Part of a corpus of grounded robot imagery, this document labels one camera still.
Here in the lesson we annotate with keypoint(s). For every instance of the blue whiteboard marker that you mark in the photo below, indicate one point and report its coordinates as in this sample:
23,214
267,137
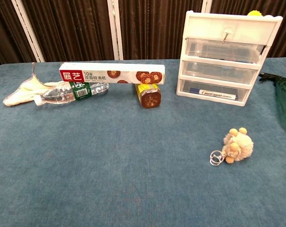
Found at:
213,93

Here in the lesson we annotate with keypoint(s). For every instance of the baking paper box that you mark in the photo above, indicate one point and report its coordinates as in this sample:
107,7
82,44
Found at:
97,73

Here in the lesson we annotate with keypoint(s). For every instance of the clear plastic water bottle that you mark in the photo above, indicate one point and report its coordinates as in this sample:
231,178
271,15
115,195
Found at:
62,94

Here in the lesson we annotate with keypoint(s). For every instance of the green plastic spray bottle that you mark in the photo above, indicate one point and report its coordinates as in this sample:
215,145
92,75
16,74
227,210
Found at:
285,99

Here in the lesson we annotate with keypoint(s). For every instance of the amber tea drink bottle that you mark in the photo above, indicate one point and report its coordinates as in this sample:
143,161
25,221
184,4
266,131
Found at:
149,98

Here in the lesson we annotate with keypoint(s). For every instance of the white plastic drawer organizer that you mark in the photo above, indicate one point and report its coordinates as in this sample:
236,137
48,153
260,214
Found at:
227,26

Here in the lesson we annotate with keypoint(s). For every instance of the cream cloth with stitched edge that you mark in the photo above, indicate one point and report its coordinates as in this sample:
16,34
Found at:
24,92

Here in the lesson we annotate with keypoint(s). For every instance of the clear plastic drawer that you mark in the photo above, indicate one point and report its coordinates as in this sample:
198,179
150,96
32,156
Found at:
216,71
239,91
216,49

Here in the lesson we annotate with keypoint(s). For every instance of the yellow round toy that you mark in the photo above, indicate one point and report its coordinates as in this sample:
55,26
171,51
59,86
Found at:
254,13

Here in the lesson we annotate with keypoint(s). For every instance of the white partition post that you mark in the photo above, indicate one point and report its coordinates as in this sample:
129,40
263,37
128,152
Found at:
115,30
206,4
29,33

